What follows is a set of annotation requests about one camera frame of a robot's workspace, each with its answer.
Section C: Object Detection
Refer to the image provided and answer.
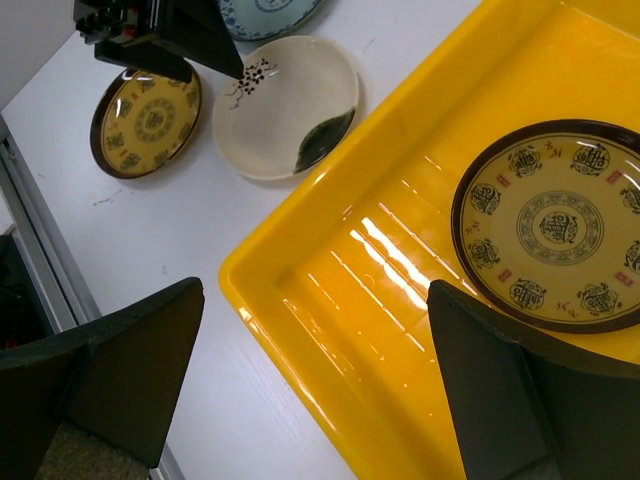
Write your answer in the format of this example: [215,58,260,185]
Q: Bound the aluminium rail front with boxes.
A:
[1,122,102,333]

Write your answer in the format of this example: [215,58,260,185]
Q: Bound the yellow patterned plate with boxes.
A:
[451,119,639,334]
[89,69,202,180]

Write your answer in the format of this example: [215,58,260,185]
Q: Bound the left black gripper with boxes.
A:
[72,0,244,83]

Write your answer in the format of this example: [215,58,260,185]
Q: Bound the cream plate green brushstroke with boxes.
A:
[212,35,361,182]

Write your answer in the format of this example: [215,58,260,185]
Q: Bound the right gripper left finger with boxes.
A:
[1,277,204,479]

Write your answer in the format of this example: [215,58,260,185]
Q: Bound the blue patterned plate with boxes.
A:
[218,0,323,42]

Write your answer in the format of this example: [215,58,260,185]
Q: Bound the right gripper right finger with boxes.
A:
[428,280,639,479]

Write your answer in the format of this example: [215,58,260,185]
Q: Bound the yellow plastic bin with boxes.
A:
[219,1,639,479]

